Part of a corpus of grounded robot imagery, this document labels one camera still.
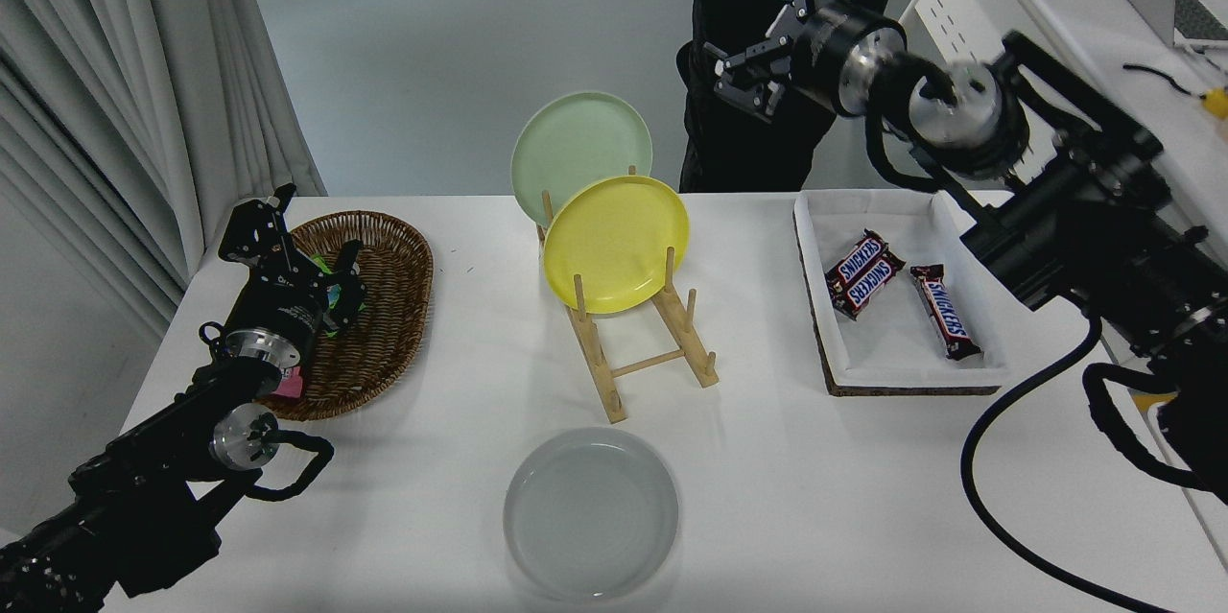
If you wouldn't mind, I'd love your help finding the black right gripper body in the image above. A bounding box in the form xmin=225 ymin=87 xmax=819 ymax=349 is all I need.
xmin=789 ymin=0 xmax=884 ymax=111

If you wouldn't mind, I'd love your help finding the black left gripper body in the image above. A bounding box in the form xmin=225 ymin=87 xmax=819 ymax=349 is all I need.
xmin=226 ymin=272 xmax=332 ymax=363

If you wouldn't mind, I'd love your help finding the grey round plate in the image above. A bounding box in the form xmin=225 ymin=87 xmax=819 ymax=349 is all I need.
xmin=503 ymin=427 xmax=680 ymax=602

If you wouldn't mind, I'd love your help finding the pale green round plate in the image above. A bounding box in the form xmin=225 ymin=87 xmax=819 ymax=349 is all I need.
xmin=509 ymin=91 xmax=654 ymax=228

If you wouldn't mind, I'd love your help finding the yellow round plate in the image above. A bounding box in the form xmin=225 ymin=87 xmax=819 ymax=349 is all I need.
xmin=542 ymin=174 xmax=691 ymax=315

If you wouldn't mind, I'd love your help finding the wooden plate rack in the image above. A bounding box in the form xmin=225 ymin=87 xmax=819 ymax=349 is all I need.
xmin=535 ymin=164 xmax=720 ymax=424

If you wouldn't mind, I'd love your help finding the green snack packet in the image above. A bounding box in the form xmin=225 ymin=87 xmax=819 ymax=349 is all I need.
xmin=293 ymin=248 xmax=370 ymax=338

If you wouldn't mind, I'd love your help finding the brown wicker basket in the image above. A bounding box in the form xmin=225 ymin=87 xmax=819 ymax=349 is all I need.
xmin=259 ymin=210 xmax=435 ymax=422

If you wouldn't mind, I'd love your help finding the person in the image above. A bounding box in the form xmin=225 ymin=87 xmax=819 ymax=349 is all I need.
xmin=676 ymin=0 xmax=932 ymax=194

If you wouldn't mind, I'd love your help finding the Snickers bar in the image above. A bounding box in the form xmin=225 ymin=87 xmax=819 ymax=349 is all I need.
xmin=833 ymin=248 xmax=907 ymax=320
xmin=825 ymin=229 xmax=893 ymax=295
xmin=909 ymin=263 xmax=985 ymax=361

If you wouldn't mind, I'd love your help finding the grey curtain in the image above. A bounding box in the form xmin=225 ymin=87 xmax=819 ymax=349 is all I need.
xmin=0 ymin=0 xmax=327 ymax=341

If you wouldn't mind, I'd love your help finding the white lined tray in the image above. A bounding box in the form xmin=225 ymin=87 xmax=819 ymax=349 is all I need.
xmin=792 ymin=188 xmax=1010 ymax=397

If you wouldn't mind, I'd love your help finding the white side table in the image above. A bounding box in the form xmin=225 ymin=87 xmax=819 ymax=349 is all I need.
xmin=1146 ymin=400 xmax=1228 ymax=576

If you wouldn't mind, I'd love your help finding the black cable on desk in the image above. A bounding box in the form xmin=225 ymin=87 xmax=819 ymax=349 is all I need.
xmin=1122 ymin=64 xmax=1200 ymax=102

